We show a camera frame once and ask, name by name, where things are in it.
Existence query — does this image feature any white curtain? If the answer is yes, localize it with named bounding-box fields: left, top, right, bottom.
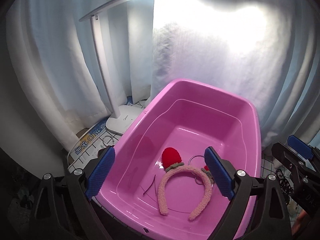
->
left=4, top=0, right=319, bottom=148

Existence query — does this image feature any pink fuzzy flower headband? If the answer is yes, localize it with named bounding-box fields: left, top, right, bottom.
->
left=157, top=147, right=214, bottom=221

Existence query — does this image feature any white desk lamp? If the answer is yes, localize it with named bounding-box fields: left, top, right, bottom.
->
left=79, top=0, right=142, bottom=135

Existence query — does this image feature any pearl hair claw clip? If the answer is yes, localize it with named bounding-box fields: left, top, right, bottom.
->
left=274, top=169, right=293, bottom=205

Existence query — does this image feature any white grid bedsheet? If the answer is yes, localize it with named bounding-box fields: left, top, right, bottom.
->
left=260, top=153, right=301, bottom=222

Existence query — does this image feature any brown curved hair stick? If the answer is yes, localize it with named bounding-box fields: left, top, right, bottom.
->
left=143, top=175, right=156, bottom=195

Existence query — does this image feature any person's left hand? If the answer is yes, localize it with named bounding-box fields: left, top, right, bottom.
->
left=291, top=210, right=310, bottom=235

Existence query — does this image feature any blue yellow printed box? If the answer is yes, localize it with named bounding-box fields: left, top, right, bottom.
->
left=67, top=118, right=107, bottom=165

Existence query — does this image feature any large silver bangle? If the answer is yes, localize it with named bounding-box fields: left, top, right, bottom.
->
left=188, top=154, right=213, bottom=165

